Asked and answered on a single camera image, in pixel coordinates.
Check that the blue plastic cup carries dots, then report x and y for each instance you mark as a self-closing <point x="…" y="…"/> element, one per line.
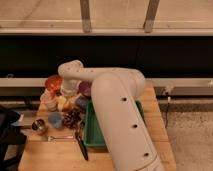
<point x="55" y="119"/>

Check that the black handled knife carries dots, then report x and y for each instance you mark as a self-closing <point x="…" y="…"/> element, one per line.
<point x="78" y="137"/>

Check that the metal measuring cup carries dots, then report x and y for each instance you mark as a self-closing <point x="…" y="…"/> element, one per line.
<point x="39" y="127"/>

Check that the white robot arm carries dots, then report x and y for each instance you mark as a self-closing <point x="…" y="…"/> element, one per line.
<point x="114" y="92"/>

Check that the purple bowl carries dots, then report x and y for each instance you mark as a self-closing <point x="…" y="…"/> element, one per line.
<point x="85" y="88"/>

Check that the bunch of dark grapes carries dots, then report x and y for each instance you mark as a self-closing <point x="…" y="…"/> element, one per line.
<point x="71" y="119"/>

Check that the silver fork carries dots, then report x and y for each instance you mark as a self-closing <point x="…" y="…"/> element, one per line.
<point x="52" y="138"/>

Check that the blue sponge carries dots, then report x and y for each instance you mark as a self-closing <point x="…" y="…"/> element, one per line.
<point x="82" y="102"/>

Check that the green plastic bin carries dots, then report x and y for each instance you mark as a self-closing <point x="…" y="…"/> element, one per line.
<point x="93" y="128"/>

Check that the red bowl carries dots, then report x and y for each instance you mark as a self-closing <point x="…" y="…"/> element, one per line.
<point x="53" y="83"/>

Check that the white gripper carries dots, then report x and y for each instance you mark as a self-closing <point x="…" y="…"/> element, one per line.
<point x="69" y="87"/>

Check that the red yellow apple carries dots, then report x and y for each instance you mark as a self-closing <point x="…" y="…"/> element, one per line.
<point x="63" y="104"/>

